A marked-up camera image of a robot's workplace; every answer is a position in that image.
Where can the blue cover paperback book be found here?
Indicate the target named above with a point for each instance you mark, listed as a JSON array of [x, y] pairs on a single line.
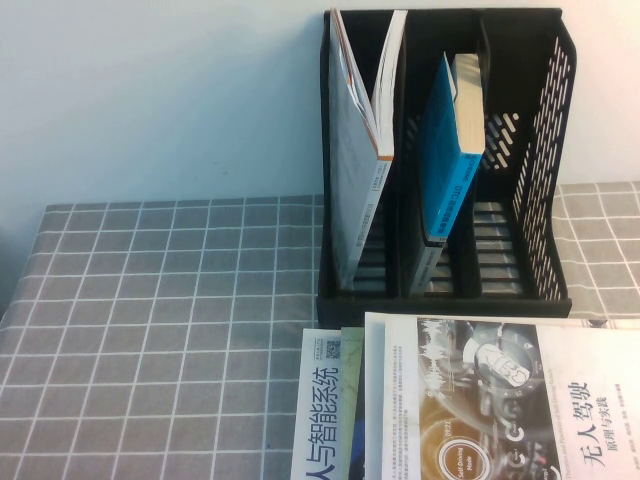
[[442, 165]]

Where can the white book with orange edges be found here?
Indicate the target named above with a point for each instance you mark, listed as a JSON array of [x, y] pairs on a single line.
[[352, 190]]

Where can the green cover book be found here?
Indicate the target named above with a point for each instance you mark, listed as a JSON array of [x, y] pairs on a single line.
[[354, 380]]

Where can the white book with blue title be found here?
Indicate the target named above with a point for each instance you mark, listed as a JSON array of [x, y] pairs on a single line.
[[317, 410]]

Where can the black three-slot book stand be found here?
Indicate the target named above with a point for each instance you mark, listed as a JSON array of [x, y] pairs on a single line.
[[520, 150]]

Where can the white self-driving car book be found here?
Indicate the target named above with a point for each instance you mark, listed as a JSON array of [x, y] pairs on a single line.
[[475, 400]]

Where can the grey checkered tablecloth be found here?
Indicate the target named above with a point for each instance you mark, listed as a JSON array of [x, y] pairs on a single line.
[[150, 325]]

